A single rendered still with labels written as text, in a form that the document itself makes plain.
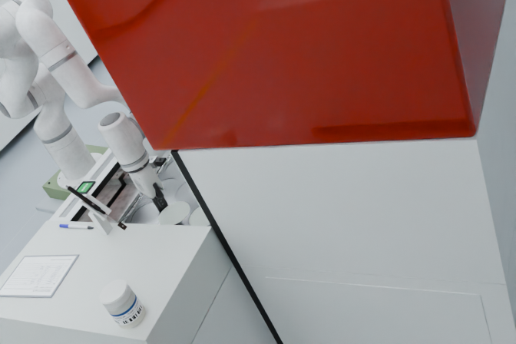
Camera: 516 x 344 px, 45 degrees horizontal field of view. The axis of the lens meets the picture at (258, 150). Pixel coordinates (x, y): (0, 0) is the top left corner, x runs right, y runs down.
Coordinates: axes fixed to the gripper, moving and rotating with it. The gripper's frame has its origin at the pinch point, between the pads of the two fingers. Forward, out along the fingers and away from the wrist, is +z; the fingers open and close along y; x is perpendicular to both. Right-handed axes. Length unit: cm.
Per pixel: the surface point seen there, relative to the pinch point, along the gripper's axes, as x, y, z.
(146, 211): -4.1, -3.9, 2.1
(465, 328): 24, 84, 26
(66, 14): 117, -372, 41
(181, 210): 2.0, 7.8, 1.9
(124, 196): -3.4, -21.9, 4.2
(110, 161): 1.5, -31.8, -3.8
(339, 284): 12, 59, 14
